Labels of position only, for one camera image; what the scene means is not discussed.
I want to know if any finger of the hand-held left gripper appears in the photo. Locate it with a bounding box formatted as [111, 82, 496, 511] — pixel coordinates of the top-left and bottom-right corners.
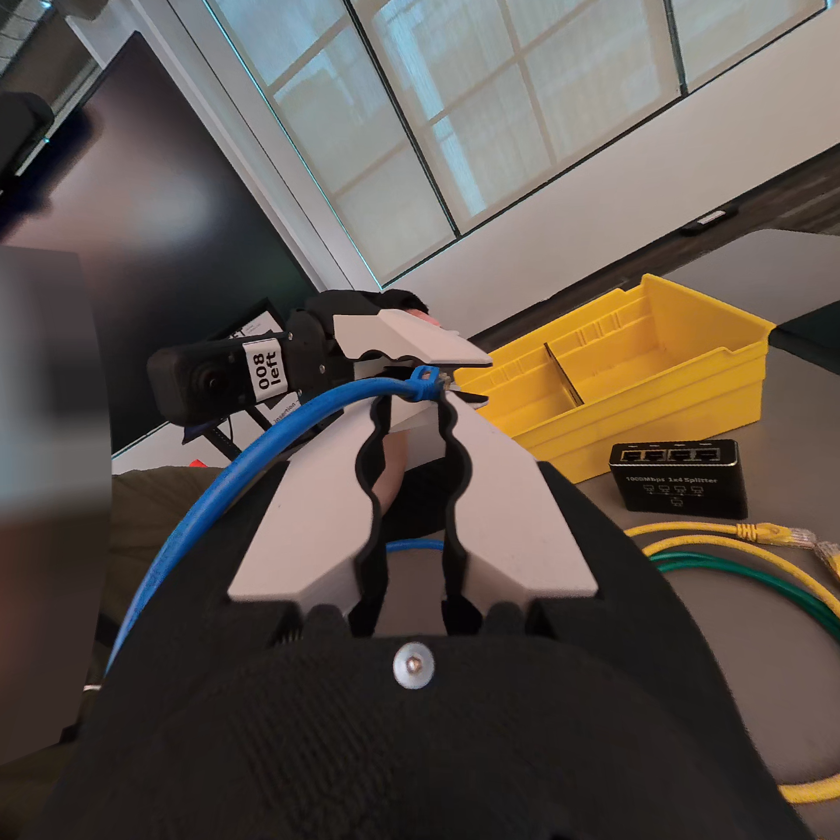
[333, 308, 493, 370]
[354, 360, 490, 434]

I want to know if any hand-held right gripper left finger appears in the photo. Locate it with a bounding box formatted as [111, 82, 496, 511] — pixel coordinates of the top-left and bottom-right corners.
[227, 395, 395, 637]

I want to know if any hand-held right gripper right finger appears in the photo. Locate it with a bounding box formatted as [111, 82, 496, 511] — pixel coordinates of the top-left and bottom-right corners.
[436, 394, 599, 637]

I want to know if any blue ethernet cable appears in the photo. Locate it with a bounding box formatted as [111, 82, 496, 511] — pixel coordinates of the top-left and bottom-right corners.
[105, 365, 454, 677]

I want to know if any black ethernet switch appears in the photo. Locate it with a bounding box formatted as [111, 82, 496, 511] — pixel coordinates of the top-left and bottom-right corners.
[609, 440, 749, 521]

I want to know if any yellow ethernet cable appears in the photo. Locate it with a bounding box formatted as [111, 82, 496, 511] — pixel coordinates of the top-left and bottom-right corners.
[623, 520, 840, 805]

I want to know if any green ethernet cable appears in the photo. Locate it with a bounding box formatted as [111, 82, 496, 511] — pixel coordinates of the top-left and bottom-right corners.
[646, 550, 840, 643]

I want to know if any yellow plastic bin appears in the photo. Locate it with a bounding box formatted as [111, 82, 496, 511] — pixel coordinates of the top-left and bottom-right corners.
[453, 272, 777, 484]

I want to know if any person's left forearm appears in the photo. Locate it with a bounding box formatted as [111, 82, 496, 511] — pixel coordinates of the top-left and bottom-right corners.
[377, 430, 409, 516]

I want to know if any black equipment stand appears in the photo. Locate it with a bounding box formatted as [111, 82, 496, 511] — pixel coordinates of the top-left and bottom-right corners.
[184, 407, 245, 462]

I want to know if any black wrist rest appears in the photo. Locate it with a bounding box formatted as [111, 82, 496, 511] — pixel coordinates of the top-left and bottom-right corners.
[384, 456, 455, 536]

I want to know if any framed marker sign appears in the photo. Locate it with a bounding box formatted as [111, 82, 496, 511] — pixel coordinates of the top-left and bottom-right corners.
[209, 298, 304, 427]

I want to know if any black bin divider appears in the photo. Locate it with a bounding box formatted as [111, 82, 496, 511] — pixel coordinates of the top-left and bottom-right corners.
[543, 341, 585, 408]

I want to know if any large window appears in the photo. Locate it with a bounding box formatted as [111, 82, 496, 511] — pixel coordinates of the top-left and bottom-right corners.
[167, 0, 829, 287]

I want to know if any black floor device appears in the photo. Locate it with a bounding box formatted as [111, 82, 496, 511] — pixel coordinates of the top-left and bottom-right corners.
[679, 208, 737, 237]

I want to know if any dark desk mat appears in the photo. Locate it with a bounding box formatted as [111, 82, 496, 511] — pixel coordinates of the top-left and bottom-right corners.
[768, 317, 840, 376]

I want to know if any black wall screen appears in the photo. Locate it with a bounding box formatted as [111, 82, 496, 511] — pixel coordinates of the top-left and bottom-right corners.
[0, 29, 324, 455]

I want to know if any black camera bar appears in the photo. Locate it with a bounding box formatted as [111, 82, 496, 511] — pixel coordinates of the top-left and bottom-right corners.
[0, 91, 55, 188]

